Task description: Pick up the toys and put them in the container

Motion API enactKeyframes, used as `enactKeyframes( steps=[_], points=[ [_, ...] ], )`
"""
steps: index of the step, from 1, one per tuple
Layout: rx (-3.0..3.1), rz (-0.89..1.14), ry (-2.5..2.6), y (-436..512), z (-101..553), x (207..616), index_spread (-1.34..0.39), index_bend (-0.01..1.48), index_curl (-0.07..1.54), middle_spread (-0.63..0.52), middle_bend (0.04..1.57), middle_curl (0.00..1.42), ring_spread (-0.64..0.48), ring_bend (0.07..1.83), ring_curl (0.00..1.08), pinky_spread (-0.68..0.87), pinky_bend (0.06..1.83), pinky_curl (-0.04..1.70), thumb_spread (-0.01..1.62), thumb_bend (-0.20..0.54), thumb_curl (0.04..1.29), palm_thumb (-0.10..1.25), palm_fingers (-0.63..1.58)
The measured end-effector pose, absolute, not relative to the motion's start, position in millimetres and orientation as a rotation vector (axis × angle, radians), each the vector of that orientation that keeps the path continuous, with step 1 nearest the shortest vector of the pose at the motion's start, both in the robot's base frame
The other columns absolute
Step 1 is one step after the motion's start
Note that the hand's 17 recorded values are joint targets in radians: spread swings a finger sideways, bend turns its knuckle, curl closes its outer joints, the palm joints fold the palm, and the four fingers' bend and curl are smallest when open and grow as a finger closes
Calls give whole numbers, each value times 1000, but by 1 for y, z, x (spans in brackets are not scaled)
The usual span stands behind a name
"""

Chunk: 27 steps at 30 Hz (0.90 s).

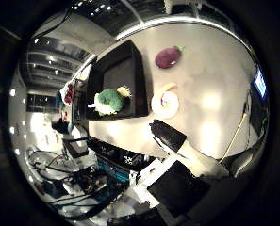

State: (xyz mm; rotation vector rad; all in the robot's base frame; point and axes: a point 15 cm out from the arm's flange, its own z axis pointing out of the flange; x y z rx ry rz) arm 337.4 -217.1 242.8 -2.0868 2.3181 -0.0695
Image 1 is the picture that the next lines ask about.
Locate white radish plush toy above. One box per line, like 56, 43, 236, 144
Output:
116, 85, 133, 99

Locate green broccoli plush toy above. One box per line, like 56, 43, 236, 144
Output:
87, 88, 124, 117

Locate purple eggplant plush toy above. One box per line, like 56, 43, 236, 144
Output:
154, 45, 185, 70

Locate black rectangular container bin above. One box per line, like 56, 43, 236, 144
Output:
84, 40, 150, 121

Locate open black laptop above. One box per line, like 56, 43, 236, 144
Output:
251, 67, 270, 126

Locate red cloth bundle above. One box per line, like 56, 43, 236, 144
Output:
59, 82, 76, 106

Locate beige cable with black adapter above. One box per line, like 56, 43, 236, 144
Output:
219, 93, 252, 164

